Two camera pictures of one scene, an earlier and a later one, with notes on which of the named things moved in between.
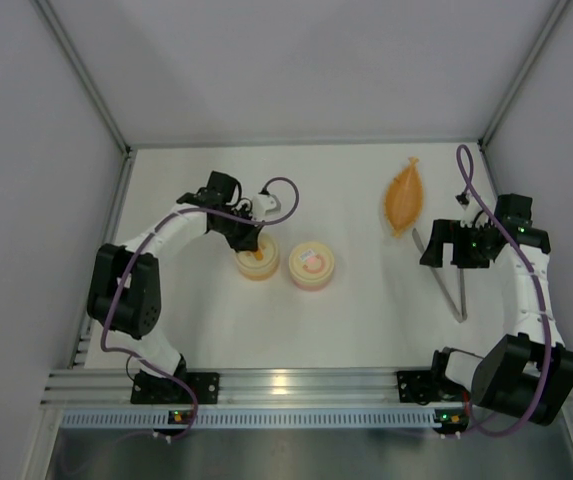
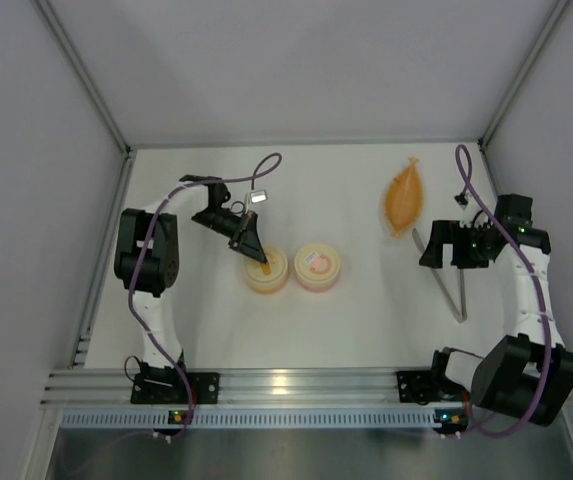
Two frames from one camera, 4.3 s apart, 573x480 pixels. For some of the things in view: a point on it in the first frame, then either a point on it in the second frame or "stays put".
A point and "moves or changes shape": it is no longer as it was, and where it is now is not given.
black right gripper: [442, 245] stays put
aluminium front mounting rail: [243, 390] stays put
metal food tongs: [443, 289] stays put
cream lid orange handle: [259, 263] moves or changes shape
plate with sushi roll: [258, 274] → [267, 290]
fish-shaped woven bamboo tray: [404, 198] stays put
